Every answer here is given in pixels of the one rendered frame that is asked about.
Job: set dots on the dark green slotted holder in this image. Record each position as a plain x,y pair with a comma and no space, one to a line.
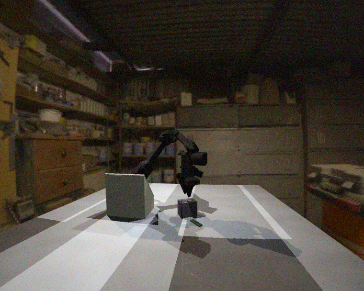
196,222

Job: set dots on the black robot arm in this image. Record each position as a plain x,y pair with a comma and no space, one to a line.
193,156

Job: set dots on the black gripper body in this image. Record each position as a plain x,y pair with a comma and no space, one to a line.
186,175

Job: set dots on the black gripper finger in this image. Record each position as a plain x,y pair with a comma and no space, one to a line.
188,189
182,185

